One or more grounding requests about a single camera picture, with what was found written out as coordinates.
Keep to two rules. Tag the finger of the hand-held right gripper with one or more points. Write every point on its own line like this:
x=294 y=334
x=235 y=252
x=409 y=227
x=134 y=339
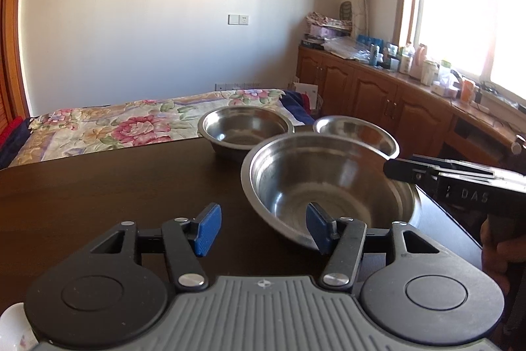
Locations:
x=404 y=170
x=460 y=166

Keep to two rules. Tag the low wall socket row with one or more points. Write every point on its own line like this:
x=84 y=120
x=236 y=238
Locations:
x=238 y=86

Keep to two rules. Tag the pink bottle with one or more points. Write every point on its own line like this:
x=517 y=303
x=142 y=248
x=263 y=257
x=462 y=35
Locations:
x=419 y=63

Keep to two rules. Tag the window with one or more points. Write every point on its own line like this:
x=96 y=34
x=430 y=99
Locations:
x=472 y=5

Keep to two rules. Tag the red cloth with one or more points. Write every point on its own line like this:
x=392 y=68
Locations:
x=9 y=131

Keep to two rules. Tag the floral fabric pile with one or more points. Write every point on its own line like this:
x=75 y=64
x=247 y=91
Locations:
x=326 y=20

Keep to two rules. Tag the pink box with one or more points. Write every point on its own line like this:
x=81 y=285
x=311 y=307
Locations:
x=328 y=31

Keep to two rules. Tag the white paper bag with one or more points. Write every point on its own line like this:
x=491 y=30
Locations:
x=306 y=90

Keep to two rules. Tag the woven hand fan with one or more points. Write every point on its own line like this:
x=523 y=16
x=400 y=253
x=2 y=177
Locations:
x=346 y=11

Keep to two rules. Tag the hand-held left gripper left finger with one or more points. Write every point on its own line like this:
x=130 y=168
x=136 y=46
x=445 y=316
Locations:
x=207 y=229

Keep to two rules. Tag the white jar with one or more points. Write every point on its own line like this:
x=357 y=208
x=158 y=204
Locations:
x=429 y=73

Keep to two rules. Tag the wide-rim steel bowl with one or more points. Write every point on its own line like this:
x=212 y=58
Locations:
x=361 y=133

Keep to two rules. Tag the dark flat box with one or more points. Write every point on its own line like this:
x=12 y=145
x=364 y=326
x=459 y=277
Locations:
x=312 y=40

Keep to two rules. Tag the tissue box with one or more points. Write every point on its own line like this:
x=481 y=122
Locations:
x=444 y=90

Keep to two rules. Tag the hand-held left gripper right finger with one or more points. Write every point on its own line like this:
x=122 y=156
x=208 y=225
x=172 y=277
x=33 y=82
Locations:
x=319 y=227

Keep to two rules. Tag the blue boxes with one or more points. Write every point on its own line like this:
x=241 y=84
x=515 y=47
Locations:
x=369 y=39

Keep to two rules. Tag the white wall socket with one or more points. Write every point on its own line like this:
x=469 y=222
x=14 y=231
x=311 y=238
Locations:
x=238 y=19

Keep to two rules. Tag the blue cloth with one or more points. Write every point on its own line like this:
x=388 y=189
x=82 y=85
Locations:
x=298 y=106

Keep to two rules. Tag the clear plastic bag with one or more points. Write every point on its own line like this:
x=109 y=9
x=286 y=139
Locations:
x=345 y=47

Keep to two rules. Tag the floral bed blanket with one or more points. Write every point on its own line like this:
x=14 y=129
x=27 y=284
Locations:
x=123 y=125

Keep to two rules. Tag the white bottle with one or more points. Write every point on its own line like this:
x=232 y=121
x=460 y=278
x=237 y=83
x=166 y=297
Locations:
x=406 y=61

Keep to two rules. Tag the large steel bowl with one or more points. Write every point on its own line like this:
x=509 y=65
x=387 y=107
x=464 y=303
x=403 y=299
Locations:
x=328 y=178

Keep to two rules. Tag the wooden louvred wardrobe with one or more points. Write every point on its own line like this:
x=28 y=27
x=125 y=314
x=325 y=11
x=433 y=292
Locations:
x=10 y=46

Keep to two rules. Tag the person's right hand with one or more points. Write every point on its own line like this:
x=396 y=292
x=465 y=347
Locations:
x=497 y=248

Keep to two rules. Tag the wooden cabinet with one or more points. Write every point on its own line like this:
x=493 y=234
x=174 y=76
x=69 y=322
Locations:
x=370 y=92

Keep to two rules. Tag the green-capped bottle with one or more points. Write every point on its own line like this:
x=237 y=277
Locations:
x=445 y=71

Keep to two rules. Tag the blue can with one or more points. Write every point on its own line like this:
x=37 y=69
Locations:
x=374 y=55

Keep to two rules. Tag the white floral rectangular plate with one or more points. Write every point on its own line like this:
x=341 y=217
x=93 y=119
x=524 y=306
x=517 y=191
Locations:
x=12 y=324

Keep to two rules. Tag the dark navy cloth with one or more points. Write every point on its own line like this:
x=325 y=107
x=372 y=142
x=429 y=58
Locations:
x=16 y=153

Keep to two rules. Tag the deep steel bowl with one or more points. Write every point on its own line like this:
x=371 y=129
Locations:
x=246 y=125

